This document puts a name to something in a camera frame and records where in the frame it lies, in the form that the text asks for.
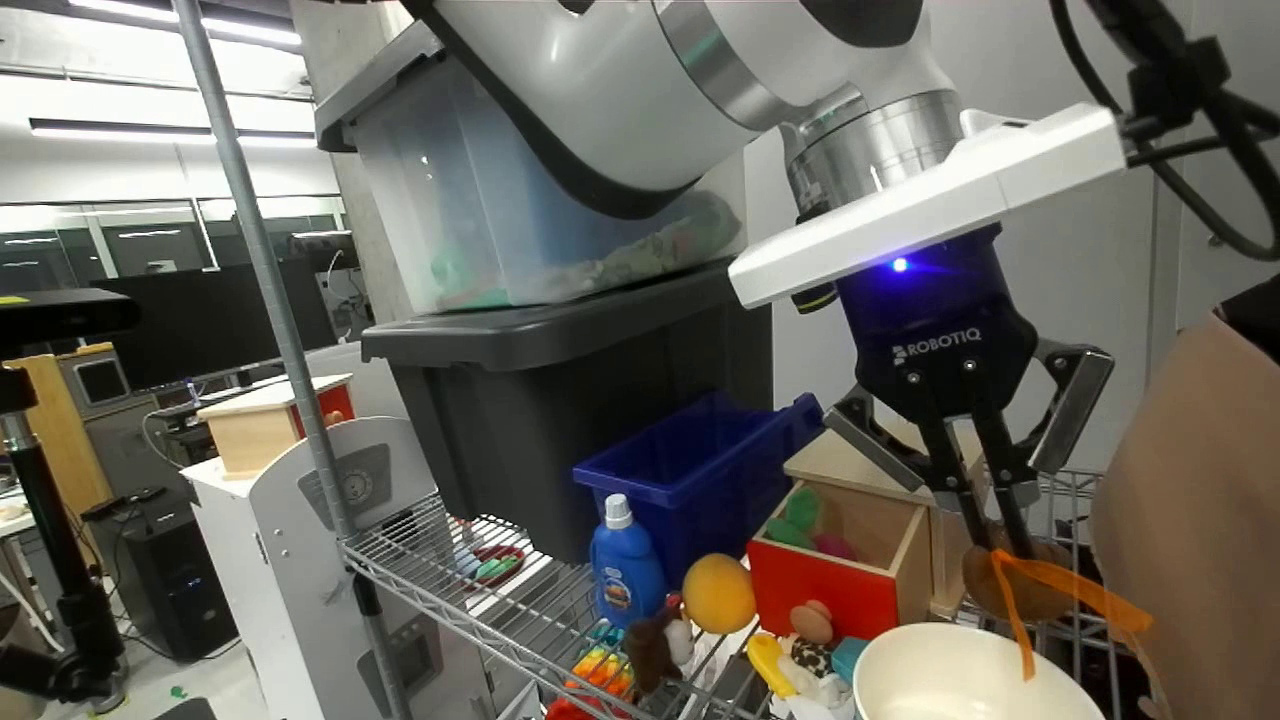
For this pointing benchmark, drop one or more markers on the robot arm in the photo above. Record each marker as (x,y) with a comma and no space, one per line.
(620,90)

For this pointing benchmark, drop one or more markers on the rainbow coloured toy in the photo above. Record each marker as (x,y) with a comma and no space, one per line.
(600,672)

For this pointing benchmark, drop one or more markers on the white toy kitchen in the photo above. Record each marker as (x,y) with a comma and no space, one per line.
(270,570)

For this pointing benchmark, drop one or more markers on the spotted plush toy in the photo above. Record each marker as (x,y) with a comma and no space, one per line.
(812,658)

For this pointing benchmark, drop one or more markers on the yellow toy banana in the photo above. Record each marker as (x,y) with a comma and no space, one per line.
(768,660)

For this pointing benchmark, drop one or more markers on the black computer tower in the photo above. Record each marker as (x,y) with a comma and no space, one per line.
(185,580)

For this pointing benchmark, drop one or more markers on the tan round toy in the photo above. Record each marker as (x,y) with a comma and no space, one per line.
(811,622)

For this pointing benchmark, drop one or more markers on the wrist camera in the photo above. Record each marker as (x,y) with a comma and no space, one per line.
(930,205)

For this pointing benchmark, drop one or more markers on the blue plastic bin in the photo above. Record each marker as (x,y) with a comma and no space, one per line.
(700,480)

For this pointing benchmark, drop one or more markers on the green toy vegetable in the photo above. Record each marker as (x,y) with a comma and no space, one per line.
(795,515)

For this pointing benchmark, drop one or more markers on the dark brown plush toy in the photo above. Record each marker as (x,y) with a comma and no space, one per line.
(650,650)

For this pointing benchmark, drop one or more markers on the wooden box with red front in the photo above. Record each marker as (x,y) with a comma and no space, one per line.
(850,590)

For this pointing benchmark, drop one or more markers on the white toy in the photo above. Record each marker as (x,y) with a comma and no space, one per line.
(815,695)

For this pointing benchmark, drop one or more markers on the person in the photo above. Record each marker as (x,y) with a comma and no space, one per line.
(1200,520)

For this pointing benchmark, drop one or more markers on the pink toy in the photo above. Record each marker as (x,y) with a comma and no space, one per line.
(835,547)

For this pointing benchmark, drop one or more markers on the red plate with green toy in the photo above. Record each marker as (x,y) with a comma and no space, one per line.
(497,566)

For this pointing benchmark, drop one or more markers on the black monitor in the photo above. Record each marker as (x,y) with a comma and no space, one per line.
(210,320)

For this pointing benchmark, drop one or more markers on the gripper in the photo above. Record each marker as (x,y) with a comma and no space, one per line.
(935,330)

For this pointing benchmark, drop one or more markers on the clear storage bin grey lid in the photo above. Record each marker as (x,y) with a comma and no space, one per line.
(470,210)

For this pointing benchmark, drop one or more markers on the blue detergent bottle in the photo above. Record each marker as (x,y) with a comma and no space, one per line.
(625,575)

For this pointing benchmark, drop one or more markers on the small wooden box red side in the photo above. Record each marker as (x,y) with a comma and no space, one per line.
(250,430)

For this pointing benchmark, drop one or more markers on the wooden toy microwave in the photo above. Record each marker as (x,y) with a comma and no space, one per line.
(85,400)

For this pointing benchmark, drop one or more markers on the white dish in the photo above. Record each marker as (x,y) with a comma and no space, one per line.
(960,680)

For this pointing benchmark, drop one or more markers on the dark grey storage bin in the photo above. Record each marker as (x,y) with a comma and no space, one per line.
(520,420)

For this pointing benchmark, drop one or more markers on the orange toy fruit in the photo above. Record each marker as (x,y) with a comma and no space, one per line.
(718,595)

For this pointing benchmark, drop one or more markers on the teal block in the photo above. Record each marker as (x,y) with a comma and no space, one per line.
(850,658)

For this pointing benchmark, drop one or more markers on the brown bear with orange ribbon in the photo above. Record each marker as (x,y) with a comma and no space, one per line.
(1045,595)

